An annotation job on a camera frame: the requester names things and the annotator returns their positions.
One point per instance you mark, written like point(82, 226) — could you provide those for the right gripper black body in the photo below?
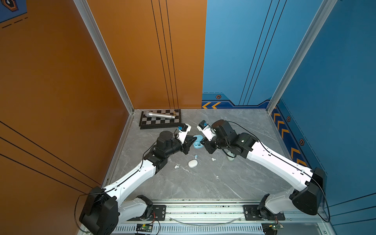
point(211, 145)

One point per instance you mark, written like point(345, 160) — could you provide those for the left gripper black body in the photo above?
point(185, 147)

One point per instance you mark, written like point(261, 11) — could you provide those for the blue earbud charging case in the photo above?
point(197, 144)

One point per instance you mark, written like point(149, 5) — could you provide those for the white earbud charging case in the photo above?
point(193, 163)

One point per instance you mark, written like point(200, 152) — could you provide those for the mint green earbud charging case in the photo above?
point(231, 158)

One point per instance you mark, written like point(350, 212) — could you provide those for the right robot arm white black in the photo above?
point(307, 186)

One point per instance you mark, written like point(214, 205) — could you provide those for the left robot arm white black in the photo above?
point(103, 208)

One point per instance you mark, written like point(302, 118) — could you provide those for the black white chessboard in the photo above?
point(155, 122)

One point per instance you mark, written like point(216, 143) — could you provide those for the silver microphone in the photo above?
point(159, 115)

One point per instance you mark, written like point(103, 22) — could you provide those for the left green circuit board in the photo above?
point(144, 229)

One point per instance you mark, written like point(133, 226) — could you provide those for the green circuit board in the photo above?
point(271, 229)
point(144, 229)

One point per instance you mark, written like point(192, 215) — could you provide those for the right green circuit board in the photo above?
point(271, 229)

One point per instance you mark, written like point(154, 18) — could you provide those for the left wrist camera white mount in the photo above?
point(183, 131)

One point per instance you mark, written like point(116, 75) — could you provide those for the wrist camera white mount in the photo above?
point(206, 130)
point(183, 131)

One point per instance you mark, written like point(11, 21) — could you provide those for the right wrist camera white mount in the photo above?
point(206, 130)

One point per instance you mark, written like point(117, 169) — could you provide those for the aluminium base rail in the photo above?
point(220, 218)

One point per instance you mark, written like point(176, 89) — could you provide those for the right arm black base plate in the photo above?
point(253, 213)

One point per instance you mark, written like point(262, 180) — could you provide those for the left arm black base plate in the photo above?
point(158, 211)

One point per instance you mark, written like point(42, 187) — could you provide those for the left aluminium corner post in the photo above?
point(94, 31)

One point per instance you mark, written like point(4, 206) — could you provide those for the aluminium corner post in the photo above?
point(94, 31)
point(313, 30)

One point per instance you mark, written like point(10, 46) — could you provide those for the right aluminium corner post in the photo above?
point(313, 30)

